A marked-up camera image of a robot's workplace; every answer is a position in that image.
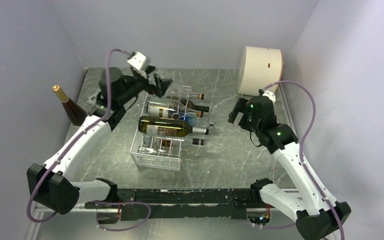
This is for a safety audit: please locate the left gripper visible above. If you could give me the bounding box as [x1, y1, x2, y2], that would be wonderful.
[118, 65, 174, 105]

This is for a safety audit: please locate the clear bottle cork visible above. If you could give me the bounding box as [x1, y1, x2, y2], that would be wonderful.
[166, 85, 205, 100]

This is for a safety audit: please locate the clear bottle blue emblem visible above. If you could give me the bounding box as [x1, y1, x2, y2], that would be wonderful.
[145, 100, 203, 119]

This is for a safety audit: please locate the green wine bottle white label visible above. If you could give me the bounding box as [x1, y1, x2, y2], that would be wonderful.
[137, 115, 209, 138]

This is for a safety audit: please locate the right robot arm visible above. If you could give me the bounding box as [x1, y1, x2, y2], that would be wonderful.
[228, 95, 351, 240]

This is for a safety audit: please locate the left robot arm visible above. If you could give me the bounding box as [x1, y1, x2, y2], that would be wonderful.
[26, 66, 173, 218]

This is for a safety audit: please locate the dark green wine bottle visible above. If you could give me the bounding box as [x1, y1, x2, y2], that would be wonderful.
[180, 98, 210, 113]

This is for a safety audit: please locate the clear bottle black gold cap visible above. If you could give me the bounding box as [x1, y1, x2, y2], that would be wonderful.
[153, 136, 206, 148]

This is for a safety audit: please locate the amber bottle gold cap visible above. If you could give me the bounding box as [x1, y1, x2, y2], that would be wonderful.
[52, 85, 88, 127]

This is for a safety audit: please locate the cream cylindrical appliance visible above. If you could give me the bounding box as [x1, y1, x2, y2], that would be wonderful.
[236, 46, 284, 96]

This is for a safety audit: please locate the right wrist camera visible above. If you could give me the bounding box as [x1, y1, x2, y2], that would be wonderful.
[262, 91, 276, 103]

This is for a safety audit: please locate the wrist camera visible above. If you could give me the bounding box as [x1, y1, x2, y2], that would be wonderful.
[262, 91, 276, 103]
[127, 51, 150, 71]

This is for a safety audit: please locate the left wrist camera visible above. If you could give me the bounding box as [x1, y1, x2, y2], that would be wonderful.
[127, 51, 150, 71]

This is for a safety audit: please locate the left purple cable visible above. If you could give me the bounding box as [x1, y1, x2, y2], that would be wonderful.
[26, 48, 152, 232]

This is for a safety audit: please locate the purple cable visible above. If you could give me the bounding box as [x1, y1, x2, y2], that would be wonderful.
[261, 80, 345, 240]
[26, 48, 152, 232]

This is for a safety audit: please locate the white wire wine rack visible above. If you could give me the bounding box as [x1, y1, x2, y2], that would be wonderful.
[130, 86, 193, 171]

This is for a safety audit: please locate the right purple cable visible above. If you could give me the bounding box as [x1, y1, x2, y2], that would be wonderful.
[261, 80, 345, 240]

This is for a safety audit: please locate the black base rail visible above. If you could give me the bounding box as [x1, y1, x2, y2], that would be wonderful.
[83, 188, 267, 221]

